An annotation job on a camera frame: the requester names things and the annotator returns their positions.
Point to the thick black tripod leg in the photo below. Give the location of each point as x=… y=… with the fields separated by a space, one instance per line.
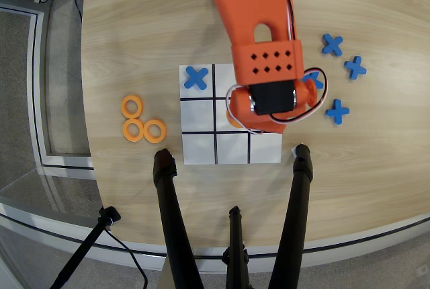
x=295 y=215
x=171 y=215

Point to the blue foam cross piece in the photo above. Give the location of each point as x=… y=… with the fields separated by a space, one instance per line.
x=337 y=111
x=355 y=67
x=196 y=78
x=332 y=44
x=317 y=82

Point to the small white paper tag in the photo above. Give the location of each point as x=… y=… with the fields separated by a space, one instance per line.
x=293 y=150

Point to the thin black tripod leg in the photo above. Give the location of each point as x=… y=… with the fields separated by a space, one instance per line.
x=236 y=242

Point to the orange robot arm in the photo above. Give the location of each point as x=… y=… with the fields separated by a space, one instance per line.
x=245 y=6

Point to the black stand pole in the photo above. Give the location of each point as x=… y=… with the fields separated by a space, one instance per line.
x=84 y=248

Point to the white tic-tac-toe grid sheet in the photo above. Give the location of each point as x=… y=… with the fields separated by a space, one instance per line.
x=201 y=148

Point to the white floor frame rail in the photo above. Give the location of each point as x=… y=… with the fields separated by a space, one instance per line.
x=35 y=67

